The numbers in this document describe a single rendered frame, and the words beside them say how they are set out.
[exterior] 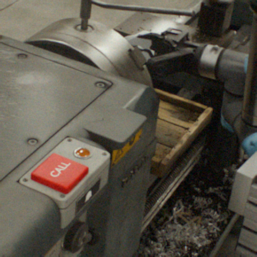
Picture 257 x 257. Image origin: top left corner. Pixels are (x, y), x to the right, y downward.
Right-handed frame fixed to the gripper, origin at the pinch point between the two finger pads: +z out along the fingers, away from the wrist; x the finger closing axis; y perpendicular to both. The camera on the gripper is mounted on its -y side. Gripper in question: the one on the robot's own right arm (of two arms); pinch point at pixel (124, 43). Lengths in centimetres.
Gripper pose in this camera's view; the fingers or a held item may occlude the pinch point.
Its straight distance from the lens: 173.6
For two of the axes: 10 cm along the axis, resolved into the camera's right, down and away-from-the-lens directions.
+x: 0.1, -8.2, -5.7
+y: 4.7, -5.0, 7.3
